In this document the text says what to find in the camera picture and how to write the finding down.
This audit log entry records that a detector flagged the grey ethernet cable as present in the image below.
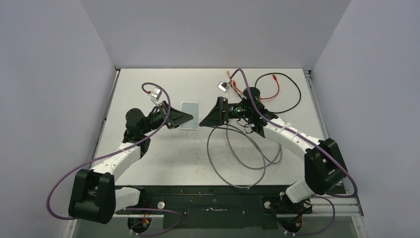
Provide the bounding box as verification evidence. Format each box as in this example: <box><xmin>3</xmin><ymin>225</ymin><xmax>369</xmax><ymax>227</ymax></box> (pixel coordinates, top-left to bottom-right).
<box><xmin>206</xmin><ymin>123</ymin><xmax>283</xmax><ymax>189</ymax></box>

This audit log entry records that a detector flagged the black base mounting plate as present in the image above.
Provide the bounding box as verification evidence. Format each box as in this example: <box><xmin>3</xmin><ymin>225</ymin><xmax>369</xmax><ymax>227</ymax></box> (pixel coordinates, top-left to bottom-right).
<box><xmin>117</xmin><ymin>185</ymin><xmax>317</xmax><ymax>230</ymax></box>

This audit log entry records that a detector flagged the black ethernet cable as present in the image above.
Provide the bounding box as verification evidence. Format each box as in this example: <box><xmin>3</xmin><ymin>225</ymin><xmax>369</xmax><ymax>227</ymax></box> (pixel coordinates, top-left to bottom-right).
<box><xmin>254</xmin><ymin>72</ymin><xmax>302</xmax><ymax>115</ymax></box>

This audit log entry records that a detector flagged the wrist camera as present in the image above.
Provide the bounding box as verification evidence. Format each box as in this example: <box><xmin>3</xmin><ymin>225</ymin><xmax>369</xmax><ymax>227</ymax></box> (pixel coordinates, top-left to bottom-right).
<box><xmin>149</xmin><ymin>87</ymin><xmax>162</xmax><ymax>106</ymax></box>
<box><xmin>217</xmin><ymin>80</ymin><xmax>231</xmax><ymax>99</ymax></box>

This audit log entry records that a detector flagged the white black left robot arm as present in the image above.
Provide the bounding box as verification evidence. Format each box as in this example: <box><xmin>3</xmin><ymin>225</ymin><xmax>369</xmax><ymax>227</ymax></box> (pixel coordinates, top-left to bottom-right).
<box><xmin>68</xmin><ymin>101</ymin><xmax>194</xmax><ymax>224</ymax></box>

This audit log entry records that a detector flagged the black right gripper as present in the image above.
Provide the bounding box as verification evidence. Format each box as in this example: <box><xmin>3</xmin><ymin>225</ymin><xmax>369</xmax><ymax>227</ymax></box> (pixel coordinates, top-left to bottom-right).
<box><xmin>200</xmin><ymin>97</ymin><xmax>252</xmax><ymax>127</ymax></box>

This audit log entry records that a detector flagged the white network switch box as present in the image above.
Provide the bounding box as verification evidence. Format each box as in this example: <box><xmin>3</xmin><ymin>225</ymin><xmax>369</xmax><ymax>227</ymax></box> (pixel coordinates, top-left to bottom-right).
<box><xmin>179</xmin><ymin>101</ymin><xmax>201</xmax><ymax>131</ymax></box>

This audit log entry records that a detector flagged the yellow ethernet cable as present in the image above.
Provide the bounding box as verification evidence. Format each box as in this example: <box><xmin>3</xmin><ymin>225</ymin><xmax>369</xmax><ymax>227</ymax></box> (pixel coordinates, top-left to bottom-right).
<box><xmin>226</xmin><ymin>69</ymin><xmax>245</xmax><ymax>98</ymax></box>

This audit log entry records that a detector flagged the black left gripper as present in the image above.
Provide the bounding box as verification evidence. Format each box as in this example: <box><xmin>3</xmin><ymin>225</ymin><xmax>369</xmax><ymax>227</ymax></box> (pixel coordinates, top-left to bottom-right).
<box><xmin>141</xmin><ymin>101</ymin><xmax>193</xmax><ymax>134</ymax></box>

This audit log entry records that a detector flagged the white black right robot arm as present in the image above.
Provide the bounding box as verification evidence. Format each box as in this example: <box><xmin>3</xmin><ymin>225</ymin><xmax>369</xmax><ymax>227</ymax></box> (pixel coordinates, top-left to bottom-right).
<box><xmin>199</xmin><ymin>87</ymin><xmax>347</xmax><ymax>212</ymax></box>

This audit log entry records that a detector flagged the red ethernet cable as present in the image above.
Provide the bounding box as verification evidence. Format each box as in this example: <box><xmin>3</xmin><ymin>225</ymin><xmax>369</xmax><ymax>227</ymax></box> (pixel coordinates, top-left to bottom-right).
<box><xmin>234</xmin><ymin>74</ymin><xmax>280</xmax><ymax>101</ymax></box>

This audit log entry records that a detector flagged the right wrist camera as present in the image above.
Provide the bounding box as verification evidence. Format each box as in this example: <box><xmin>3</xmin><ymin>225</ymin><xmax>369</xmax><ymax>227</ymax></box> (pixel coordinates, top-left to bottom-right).
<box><xmin>217</xmin><ymin>80</ymin><xmax>231</xmax><ymax>99</ymax></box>

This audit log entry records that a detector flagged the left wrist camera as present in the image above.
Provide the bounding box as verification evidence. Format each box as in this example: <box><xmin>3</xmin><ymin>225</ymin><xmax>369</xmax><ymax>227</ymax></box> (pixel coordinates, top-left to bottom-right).
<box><xmin>149</xmin><ymin>87</ymin><xmax>162</xmax><ymax>106</ymax></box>

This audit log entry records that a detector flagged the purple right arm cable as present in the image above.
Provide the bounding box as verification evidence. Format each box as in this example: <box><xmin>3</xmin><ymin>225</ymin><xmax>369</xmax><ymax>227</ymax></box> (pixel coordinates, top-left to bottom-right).
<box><xmin>229</xmin><ymin>68</ymin><xmax>358</xmax><ymax>237</ymax></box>

